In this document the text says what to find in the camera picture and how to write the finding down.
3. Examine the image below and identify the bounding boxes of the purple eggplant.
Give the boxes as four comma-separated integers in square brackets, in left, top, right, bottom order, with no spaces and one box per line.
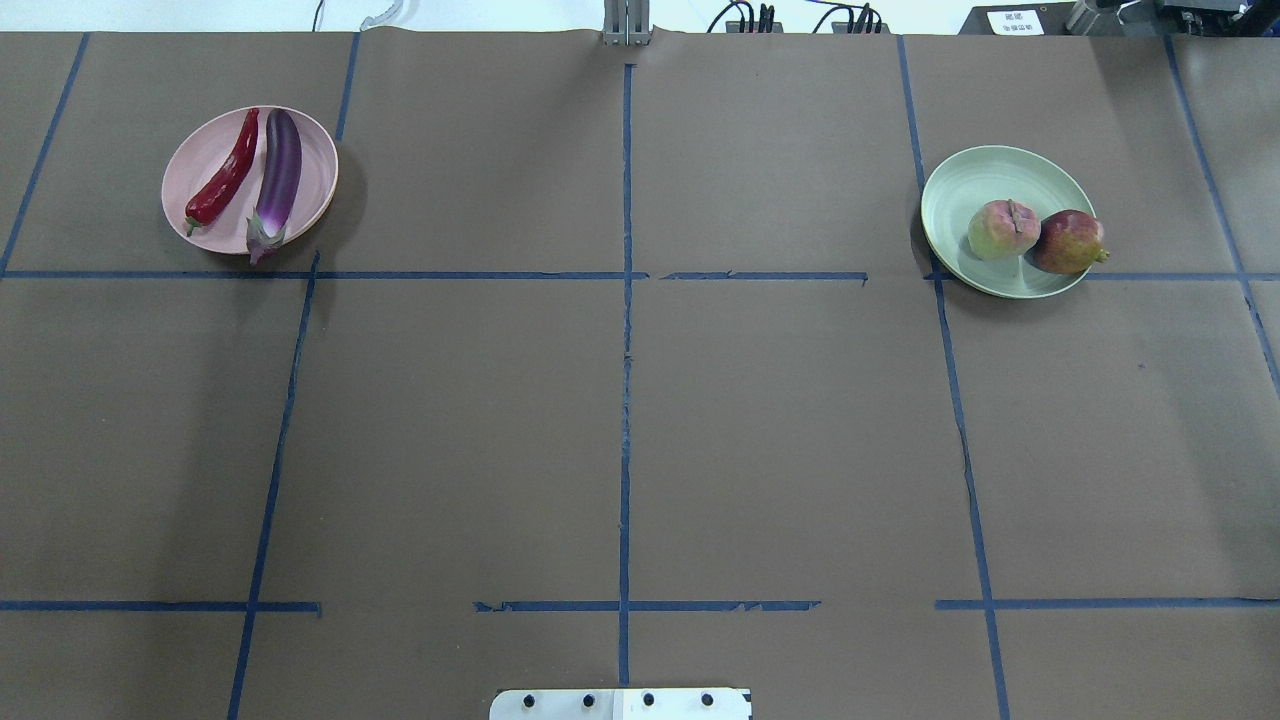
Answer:
[246,108,303,266]

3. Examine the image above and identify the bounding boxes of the pink green peach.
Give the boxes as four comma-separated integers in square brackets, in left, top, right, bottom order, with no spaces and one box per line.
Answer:
[966,199,1042,261]

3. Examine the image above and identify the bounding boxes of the pink plate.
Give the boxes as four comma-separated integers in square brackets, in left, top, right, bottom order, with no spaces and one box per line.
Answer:
[161,105,339,255]

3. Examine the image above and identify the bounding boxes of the red chili pepper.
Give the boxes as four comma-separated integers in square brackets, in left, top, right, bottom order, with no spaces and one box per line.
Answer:
[184,108,260,237]

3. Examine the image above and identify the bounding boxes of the green plate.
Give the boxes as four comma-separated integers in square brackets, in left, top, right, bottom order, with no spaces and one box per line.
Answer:
[920,145,1094,300]

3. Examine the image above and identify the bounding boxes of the aluminium frame post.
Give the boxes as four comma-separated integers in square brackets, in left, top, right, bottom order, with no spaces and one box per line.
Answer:
[602,0,653,47]

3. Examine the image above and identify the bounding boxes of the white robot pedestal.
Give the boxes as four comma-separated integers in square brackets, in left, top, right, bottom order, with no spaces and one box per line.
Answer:
[488,687,754,719]

